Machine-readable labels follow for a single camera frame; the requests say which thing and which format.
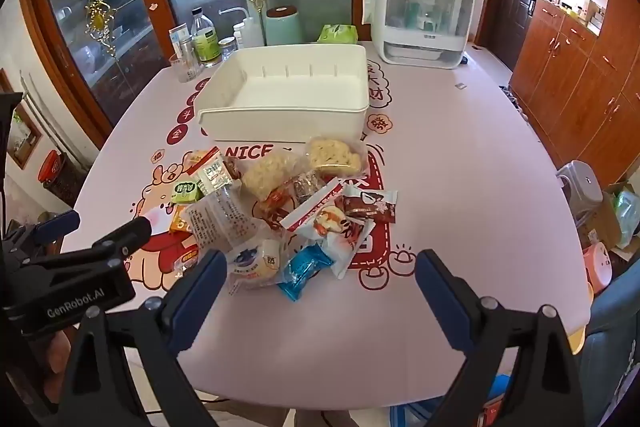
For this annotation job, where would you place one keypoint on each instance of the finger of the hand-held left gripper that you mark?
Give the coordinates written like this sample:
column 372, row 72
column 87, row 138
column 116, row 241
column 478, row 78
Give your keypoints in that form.
column 57, row 223
column 110, row 239

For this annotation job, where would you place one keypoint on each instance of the small jar with gold lid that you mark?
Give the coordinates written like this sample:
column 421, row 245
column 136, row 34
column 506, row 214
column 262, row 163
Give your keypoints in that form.
column 227, row 49

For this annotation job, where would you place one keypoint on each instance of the white clear desktop organizer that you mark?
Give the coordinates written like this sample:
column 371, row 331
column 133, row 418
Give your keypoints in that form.
column 430, row 37

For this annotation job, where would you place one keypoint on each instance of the white plastic storage bin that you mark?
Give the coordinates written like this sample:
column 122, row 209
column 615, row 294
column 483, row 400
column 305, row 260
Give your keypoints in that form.
column 285, row 92

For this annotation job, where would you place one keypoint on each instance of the blue snack packet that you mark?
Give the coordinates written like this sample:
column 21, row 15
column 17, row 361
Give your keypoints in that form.
column 305, row 271

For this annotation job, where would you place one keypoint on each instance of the small clear silver bottle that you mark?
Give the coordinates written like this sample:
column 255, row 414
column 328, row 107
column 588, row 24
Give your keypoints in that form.
column 189, row 52

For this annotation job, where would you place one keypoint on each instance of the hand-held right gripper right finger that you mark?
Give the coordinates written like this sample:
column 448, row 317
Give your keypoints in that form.
column 440, row 294

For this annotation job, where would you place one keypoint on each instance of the clear glass cup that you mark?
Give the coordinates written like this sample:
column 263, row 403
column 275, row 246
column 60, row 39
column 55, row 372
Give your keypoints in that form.
column 182, row 69

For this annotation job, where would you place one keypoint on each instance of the white wash bottle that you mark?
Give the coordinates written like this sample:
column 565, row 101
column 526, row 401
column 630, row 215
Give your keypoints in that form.
column 250, row 32

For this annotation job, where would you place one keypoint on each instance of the clear bottle with green label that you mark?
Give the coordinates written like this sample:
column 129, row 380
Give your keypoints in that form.
column 206, row 42

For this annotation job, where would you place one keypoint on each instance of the teal canister with brown lid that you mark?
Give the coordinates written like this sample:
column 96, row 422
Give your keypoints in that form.
column 285, row 27

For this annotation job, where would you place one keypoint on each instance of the pink stool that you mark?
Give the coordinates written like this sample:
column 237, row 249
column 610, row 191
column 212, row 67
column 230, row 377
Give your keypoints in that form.
column 597, row 269

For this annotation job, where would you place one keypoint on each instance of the blue chair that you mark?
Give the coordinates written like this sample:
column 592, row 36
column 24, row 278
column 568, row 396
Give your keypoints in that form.
column 615, row 332

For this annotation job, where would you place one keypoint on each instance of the red bucket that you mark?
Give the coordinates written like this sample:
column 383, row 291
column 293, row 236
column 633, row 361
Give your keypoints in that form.
column 51, row 167

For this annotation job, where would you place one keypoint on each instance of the green snack packet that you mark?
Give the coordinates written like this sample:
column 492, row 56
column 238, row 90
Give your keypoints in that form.
column 185, row 192

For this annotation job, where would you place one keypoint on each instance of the white blue carton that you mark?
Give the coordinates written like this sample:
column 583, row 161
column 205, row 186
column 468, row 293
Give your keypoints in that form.
column 177, row 37

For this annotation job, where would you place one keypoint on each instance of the white red picture packet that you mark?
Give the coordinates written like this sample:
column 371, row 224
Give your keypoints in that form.
column 325, row 222

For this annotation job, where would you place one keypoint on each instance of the white bun packet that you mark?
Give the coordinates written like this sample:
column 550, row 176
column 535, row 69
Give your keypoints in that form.
column 255, row 263

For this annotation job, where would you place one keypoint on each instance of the orange snack packet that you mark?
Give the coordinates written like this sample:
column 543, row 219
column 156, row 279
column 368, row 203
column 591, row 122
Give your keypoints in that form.
column 178, row 222

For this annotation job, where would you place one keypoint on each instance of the cardboard box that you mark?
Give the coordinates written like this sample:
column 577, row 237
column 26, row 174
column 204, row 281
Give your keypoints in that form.
column 602, row 217

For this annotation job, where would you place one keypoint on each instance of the clear printed wafer packet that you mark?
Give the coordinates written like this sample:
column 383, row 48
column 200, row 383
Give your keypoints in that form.
column 225, row 219

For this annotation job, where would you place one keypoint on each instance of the red striped zip packet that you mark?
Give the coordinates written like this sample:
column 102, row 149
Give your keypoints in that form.
column 202, row 158

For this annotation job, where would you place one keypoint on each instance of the green tissue pack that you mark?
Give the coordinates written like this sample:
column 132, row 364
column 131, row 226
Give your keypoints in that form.
column 337, row 34

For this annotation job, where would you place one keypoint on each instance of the framed picture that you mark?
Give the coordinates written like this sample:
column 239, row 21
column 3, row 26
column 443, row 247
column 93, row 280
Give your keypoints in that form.
column 20, row 132

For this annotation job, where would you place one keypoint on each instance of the wooden cabinet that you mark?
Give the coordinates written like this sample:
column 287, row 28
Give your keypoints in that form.
column 575, row 82

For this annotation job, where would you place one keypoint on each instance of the rice cracker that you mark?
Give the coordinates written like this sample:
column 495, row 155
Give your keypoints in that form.
column 334, row 155
column 267, row 177

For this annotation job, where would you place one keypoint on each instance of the small white green sachet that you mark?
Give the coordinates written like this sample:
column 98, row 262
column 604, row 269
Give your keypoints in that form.
column 214, row 175

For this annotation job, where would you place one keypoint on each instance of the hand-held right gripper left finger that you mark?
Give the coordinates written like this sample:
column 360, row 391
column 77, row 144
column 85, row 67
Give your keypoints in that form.
column 200, row 294

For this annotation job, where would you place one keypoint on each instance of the brown candy packet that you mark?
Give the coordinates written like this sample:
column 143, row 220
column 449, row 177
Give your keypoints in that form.
column 231, row 167

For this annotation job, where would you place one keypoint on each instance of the small white bottle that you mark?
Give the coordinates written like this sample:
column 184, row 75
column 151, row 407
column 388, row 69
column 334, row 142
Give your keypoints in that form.
column 238, row 37

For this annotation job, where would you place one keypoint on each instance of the green plastic bag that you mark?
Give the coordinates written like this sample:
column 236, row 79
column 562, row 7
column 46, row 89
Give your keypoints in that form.
column 627, row 214

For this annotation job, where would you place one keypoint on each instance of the brown chocolate snack packet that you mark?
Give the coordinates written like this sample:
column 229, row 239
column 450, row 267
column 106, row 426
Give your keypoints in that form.
column 370, row 205

